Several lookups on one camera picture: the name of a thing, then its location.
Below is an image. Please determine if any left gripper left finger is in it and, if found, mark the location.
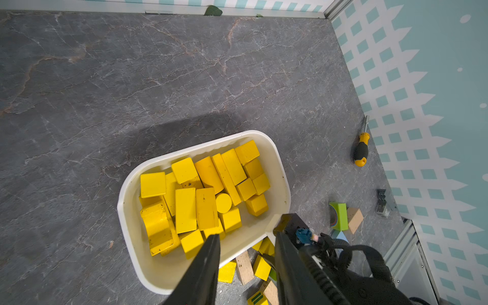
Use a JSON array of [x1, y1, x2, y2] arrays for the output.
[[163, 235, 221, 304]]

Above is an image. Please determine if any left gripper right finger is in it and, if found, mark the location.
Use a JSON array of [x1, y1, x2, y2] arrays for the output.
[[274, 232, 349, 304]]

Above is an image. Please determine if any large yellow front block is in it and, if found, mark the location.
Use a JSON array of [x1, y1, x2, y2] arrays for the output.
[[175, 188, 197, 234]]

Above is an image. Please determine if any thin yellow stick block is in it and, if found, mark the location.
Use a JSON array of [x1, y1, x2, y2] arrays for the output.
[[211, 154, 242, 207]]

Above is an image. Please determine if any small yellow cube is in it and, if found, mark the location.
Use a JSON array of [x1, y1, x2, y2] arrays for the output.
[[235, 140, 260, 166]]

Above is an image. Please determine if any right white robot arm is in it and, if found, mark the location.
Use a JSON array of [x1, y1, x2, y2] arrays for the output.
[[272, 213, 426, 304]]

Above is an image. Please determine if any yellow upright rectangular block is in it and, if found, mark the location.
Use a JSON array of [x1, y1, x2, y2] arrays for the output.
[[218, 261, 236, 283]]

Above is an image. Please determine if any right natural wooden plank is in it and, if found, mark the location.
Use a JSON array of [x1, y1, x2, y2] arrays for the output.
[[260, 280, 280, 305]]

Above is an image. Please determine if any natural wooden plank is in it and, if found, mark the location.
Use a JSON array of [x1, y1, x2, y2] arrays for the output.
[[260, 280, 280, 305], [235, 250, 255, 285]]

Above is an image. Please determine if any white plastic tub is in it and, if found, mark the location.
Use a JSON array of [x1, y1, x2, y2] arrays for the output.
[[117, 130, 291, 295]]

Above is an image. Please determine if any left natural wooden plank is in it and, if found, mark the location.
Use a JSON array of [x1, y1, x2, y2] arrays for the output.
[[235, 250, 255, 285]]

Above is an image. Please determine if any light blue block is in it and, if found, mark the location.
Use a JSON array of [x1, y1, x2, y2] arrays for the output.
[[330, 230, 348, 243]]

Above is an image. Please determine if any green rectangular block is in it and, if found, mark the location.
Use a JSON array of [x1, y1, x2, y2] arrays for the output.
[[329, 202, 349, 231]]

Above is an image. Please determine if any tan wooden cube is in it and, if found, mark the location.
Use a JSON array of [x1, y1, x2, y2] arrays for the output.
[[347, 207, 364, 235]]

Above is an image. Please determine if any yellow round disc block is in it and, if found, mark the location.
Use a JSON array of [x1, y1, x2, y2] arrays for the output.
[[216, 193, 233, 214]]

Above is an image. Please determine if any small grey metal clip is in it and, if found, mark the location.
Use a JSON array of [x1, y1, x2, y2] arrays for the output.
[[376, 189, 390, 219]]

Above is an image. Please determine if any yellow black screwdriver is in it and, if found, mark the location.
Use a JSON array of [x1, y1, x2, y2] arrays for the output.
[[353, 116, 371, 167]]

